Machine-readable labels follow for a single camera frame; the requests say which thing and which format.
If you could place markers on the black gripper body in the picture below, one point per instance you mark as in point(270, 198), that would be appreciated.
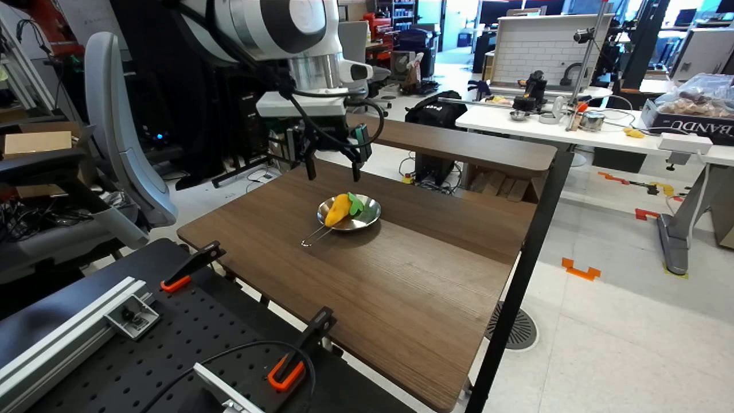
point(295, 139)

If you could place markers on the yellow carrot plushie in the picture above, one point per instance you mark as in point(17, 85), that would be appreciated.
point(336, 209)

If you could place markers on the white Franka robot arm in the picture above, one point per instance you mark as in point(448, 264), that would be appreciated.
point(260, 27)

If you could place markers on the silver metal frying pan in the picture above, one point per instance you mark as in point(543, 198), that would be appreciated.
point(365, 220)

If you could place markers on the black bag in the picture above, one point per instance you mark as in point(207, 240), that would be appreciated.
point(436, 111)

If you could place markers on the brown raised wooden desk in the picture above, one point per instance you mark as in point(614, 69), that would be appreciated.
point(473, 146)

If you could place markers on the white desk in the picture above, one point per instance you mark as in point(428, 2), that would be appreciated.
point(535, 122)

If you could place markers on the black device on desk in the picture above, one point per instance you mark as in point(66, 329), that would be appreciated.
point(530, 88)

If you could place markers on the grey office chair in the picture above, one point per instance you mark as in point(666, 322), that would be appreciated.
point(115, 129)

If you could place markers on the black perforated breadboard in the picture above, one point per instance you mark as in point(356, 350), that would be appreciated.
point(191, 337)

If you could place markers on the white pegboard panel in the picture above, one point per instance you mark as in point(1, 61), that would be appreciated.
point(548, 48)

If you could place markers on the black metal table leg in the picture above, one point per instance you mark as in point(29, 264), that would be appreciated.
point(520, 284)

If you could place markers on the metal cup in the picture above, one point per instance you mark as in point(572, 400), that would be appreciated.
point(592, 121)

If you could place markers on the round metal floor drain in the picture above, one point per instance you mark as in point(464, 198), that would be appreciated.
point(524, 331)

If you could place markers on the light wooden board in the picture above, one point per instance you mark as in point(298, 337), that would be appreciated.
point(38, 144)

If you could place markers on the black printed box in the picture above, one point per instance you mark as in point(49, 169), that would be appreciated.
point(689, 128)

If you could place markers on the clear plastic bag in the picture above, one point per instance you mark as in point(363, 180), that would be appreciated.
point(701, 95)

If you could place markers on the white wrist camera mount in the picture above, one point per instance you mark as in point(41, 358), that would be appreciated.
point(295, 106)

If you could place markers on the small metal bracket plate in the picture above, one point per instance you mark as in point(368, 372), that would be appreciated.
point(134, 316)

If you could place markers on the silver aluminium extrusion rail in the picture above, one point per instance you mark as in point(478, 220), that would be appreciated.
point(61, 337)
point(222, 391)

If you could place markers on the camera stand on desk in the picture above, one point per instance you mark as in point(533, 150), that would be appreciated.
point(586, 36)

